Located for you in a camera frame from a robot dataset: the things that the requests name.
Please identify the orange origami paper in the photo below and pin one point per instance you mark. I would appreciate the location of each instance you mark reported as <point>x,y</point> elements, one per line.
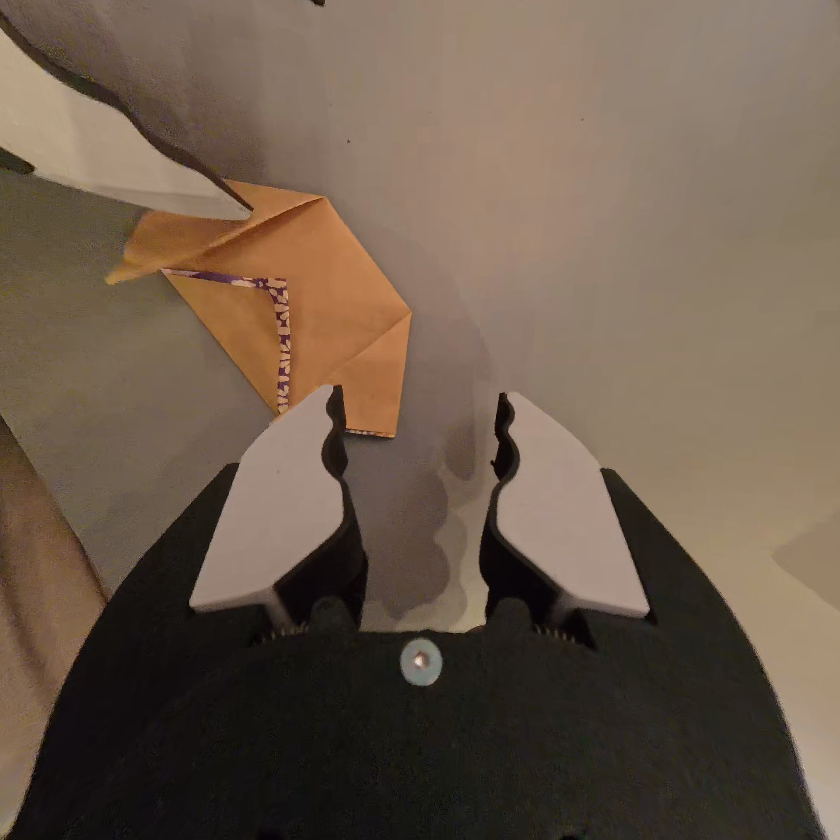
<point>328,275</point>

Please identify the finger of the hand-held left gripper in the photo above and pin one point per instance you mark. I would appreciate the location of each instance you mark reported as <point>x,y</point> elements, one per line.
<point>98,144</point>

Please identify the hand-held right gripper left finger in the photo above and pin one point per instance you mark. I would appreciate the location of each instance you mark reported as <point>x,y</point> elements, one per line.
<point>275,512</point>

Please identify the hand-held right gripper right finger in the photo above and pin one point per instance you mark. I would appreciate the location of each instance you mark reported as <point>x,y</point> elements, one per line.
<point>564,518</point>

